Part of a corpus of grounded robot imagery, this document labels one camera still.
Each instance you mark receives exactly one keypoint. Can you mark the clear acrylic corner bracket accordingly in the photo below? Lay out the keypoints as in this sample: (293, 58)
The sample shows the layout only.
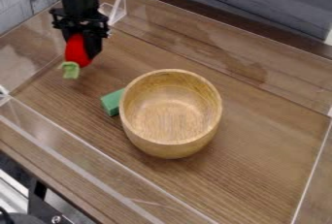
(115, 11)

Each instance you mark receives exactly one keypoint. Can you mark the black table leg bracket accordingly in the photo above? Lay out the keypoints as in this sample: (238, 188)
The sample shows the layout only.
(38, 208)

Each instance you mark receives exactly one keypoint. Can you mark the wooden bowl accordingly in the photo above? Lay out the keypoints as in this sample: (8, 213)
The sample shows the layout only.
(170, 111)

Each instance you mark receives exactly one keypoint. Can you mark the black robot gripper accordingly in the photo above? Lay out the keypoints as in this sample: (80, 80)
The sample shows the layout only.
(92, 24)

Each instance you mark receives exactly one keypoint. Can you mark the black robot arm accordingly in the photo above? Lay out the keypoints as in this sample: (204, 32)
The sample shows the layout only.
(80, 8)

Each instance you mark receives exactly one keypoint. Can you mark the green foam block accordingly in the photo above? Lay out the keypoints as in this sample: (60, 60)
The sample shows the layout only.
(109, 102)

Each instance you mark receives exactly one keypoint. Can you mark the red plush strawberry green leaves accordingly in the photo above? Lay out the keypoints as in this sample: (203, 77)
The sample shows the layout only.
(74, 57)

